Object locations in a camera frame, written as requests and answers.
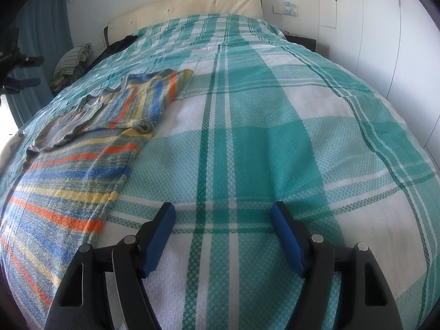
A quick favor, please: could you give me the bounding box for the striped knit sweater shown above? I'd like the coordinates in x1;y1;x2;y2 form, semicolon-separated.
1;69;193;311

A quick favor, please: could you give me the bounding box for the pile of clothes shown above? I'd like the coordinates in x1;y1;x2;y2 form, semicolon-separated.
50;43;92;91

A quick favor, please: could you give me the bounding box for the teal curtain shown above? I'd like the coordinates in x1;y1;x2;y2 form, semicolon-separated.
6;0;73;127

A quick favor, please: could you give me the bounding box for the black garment on bed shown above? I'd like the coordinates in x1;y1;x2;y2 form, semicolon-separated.
88;35;139;70

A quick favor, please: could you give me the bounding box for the teal plaid bedspread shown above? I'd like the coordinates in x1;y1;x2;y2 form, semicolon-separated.
1;14;439;329

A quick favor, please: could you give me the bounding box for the cream padded headboard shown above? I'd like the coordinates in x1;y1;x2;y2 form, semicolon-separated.
104;0;263;45

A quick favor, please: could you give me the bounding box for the dark nightstand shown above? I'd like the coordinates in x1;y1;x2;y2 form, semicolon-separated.
284;34;317;52

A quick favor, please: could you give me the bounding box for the wall switch plate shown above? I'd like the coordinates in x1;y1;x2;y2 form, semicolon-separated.
272;2;298;17

